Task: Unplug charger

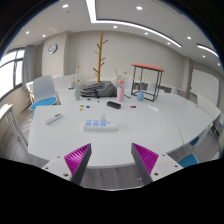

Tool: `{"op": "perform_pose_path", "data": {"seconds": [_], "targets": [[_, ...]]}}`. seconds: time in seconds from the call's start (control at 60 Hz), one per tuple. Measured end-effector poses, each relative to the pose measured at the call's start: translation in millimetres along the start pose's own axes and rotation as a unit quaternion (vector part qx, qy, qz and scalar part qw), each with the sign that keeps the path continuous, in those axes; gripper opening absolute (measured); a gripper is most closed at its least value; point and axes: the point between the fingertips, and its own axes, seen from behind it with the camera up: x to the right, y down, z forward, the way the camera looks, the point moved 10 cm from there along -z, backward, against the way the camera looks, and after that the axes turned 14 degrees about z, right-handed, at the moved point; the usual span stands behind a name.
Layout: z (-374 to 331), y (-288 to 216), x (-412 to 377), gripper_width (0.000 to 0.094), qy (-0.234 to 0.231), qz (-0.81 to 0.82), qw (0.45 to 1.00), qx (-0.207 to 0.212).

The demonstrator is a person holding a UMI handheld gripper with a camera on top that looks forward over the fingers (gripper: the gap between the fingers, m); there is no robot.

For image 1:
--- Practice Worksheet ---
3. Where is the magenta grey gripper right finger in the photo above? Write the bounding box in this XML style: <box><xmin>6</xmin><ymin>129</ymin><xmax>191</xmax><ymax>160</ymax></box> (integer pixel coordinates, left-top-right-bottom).
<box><xmin>131</xmin><ymin>143</ymin><xmax>159</xmax><ymax>185</ymax></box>

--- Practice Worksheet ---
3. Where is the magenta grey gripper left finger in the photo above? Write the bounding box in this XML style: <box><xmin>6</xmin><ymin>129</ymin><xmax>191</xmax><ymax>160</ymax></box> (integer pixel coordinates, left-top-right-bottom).
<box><xmin>64</xmin><ymin>144</ymin><xmax>92</xmax><ymax>185</ymax></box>

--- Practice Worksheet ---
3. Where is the blue chair right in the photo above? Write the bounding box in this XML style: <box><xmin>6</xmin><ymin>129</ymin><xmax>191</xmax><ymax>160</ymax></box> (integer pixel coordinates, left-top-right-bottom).
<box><xmin>178</xmin><ymin>154</ymin><xmax>198</xmax><ymax>168</ymax></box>

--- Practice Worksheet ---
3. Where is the white remote control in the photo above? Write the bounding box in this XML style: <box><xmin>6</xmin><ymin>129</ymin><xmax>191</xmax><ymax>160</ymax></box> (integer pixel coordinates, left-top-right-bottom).
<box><xmin>44</xmin><ymin>113</ymin><xmax>63</xmax><ymax>125</ymax></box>

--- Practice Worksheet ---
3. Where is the white marker on table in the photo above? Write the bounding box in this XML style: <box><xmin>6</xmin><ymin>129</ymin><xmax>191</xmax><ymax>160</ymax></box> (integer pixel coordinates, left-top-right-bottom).
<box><xmin>148</xmin><ymin>105</ymin><xmax>160</xmax><ymax>112</ymax></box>

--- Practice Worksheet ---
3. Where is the black rectangular case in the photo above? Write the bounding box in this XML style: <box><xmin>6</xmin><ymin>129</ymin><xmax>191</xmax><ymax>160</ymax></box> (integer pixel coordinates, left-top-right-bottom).
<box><xmin>107</xmin><ymin>101</ymin><xmax>121</xmax><ymax>109</ymax></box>

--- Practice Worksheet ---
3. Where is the blue vase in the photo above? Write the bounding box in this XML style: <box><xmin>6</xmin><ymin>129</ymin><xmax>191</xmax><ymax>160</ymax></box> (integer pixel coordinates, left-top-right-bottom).
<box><xmin>137</xmin><ymin>91</ymin><xmax>144</xmax><ymax>102</ymax></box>

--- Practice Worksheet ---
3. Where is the green vase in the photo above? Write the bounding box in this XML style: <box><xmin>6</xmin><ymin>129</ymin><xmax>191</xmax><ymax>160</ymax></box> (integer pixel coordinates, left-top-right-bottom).
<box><xmin>74</xmin><ymin>87</ymin><xmax>81</xmax><ymax>100</ymax></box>

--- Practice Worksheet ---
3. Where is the white chair blue seat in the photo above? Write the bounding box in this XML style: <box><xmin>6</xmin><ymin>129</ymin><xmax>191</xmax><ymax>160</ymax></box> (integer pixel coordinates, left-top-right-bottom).
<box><xmin>30</xmin><ymin>75</ymin><xmax>58</xmax><ymax>112</ymax></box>

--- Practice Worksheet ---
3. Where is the grey backpack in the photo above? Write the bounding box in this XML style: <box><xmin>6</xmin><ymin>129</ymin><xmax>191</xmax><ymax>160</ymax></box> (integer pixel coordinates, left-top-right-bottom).
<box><xmin>80</xmin><ymin>81</ymin><xmax>117</xmax><ymax>98</ymax></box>

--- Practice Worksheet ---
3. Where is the pink vase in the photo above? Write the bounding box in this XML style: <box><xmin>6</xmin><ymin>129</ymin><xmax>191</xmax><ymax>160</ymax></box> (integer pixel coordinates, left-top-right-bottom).
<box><xmin>117</xmin><ymin>87</ymin><xmax>125</xmax><ymax>102</ymax></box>

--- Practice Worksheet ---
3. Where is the grey curtain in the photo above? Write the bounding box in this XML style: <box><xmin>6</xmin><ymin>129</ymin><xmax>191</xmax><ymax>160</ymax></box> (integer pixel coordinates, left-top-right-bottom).
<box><xmin>22</xmin><ymin>45</ymin><xmax>35</xmax><ymax>90</ymax></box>

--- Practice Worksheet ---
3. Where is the wooden coat stand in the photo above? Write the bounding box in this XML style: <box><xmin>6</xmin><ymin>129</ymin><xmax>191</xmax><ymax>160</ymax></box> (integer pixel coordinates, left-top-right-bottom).
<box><xmin>93</xmin><ymin>32</ymin><xmax>108</xmax><ymax>83</ymax></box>

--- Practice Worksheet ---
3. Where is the black frame orange top stand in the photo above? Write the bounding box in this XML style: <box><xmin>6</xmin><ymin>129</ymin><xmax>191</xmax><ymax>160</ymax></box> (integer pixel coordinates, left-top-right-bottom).
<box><xmin>131</xmin><ymin>63</ymin><xmax>164</xmax><ymax>101</ymax></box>

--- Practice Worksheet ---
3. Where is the whiteboard on right wall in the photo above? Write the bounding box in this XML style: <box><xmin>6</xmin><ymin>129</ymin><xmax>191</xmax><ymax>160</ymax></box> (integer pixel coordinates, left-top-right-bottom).
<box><xmin>190</xmin><ymin>69</ymin><xmax>219</xmax><ymax>105</ymax></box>

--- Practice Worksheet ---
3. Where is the round wall clock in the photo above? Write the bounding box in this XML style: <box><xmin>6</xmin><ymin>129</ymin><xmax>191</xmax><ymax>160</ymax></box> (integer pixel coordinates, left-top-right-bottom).
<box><xmin>48</xmin><ymin>44</ymin><xmax>58</xmax><ymax>54</ymax></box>

